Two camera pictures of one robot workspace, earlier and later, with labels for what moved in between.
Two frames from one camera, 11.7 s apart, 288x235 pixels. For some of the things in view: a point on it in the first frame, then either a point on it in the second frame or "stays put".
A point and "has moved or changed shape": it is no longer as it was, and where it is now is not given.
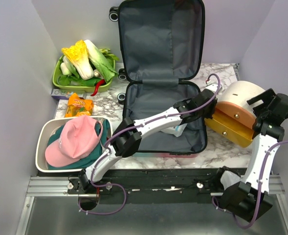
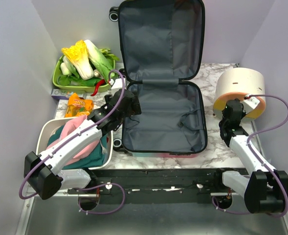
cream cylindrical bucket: (239, 92) has moved or changed shape
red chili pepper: (100, 82) stays put
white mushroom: (96, 73) stays put
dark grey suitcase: (161, 44) stays put
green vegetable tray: (102, 87) stays put
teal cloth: (83, 163) stays put
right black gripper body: (263, 115) -> (243, 114)
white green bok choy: (104, 60) stays put
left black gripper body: (208, 113) -> (126, 114)
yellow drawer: (240, 134) has moved or changed shape
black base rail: (151, 186) stays put
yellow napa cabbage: (78, 53) stays put
